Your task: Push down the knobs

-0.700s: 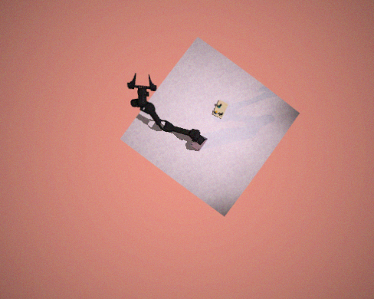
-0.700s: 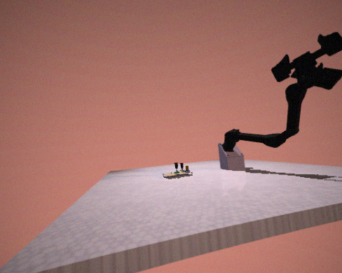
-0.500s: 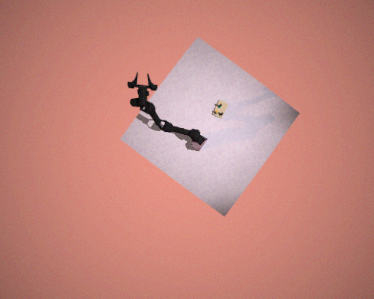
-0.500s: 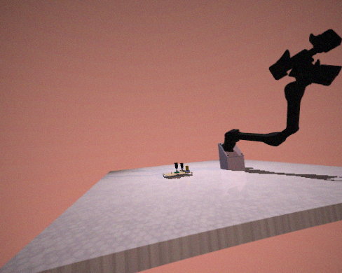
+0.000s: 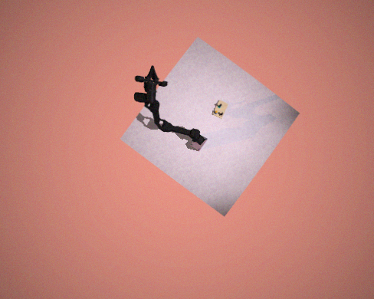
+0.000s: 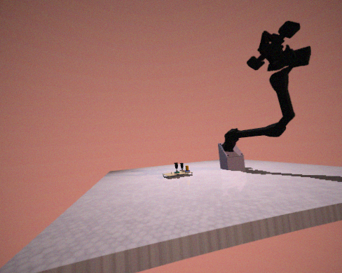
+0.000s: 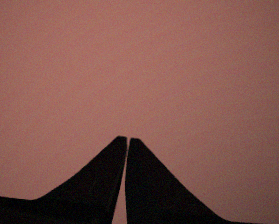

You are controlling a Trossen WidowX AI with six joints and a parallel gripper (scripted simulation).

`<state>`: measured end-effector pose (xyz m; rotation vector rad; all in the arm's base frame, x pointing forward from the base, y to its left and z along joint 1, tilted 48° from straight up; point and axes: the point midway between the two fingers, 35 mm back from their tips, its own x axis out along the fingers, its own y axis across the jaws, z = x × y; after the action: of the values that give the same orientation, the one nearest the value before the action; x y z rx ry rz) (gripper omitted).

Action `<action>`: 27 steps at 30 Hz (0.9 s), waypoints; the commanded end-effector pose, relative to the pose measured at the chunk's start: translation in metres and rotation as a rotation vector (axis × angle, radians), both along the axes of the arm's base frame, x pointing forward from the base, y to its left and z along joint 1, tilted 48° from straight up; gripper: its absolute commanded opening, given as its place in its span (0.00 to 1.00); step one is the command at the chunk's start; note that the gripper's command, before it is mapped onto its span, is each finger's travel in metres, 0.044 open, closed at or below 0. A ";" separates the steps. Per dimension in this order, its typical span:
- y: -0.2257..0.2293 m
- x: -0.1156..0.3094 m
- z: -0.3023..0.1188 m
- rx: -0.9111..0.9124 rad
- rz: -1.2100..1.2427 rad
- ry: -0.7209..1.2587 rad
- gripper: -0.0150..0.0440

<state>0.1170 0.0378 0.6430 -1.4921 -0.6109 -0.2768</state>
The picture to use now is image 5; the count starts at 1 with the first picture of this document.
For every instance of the tan circuit board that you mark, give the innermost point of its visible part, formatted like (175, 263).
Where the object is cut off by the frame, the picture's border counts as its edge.
(220, 109)

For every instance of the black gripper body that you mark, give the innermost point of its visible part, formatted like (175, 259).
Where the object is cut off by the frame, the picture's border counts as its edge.
(151, 87)

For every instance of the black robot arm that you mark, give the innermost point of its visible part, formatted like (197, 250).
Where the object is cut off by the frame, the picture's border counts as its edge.
(150, 99)

